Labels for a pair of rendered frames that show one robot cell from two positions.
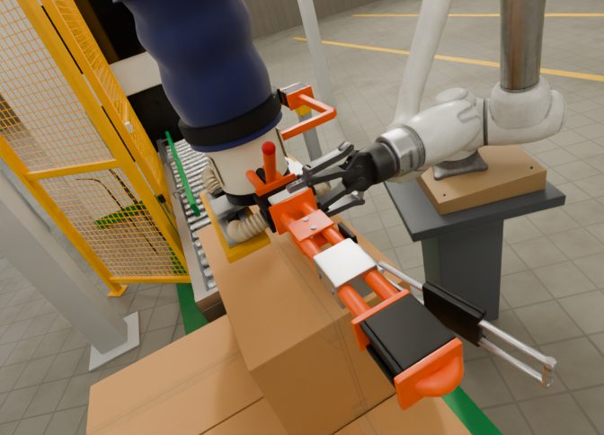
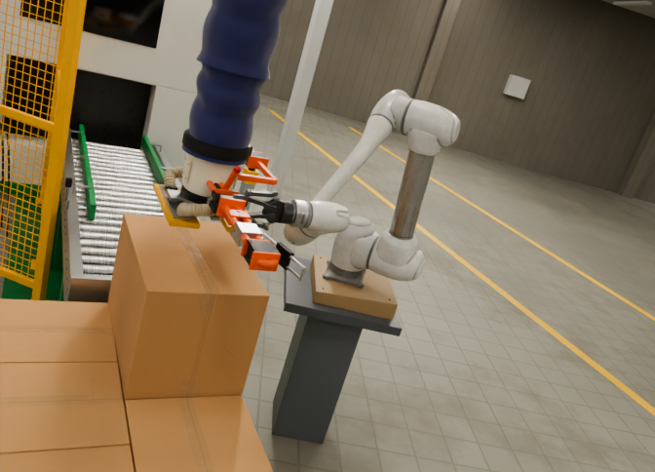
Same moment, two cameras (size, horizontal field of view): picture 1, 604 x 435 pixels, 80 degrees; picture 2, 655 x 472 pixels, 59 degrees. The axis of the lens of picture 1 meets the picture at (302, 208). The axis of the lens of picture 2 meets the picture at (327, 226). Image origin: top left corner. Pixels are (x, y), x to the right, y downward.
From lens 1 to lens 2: 117 cm
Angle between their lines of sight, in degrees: 20
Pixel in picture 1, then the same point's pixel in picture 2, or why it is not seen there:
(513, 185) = (371, 305)
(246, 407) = (89, 363)
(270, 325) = (169, 279)
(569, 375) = not seen: outside the picture
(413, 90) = (327, 193)
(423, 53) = (341, 176)
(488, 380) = not seen: outside the picture
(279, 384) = (155, 316)
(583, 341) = not seen: outside the picture
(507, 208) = (360, 318)
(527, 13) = (411, 189)
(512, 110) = (389, 248)
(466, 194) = (337, 295)
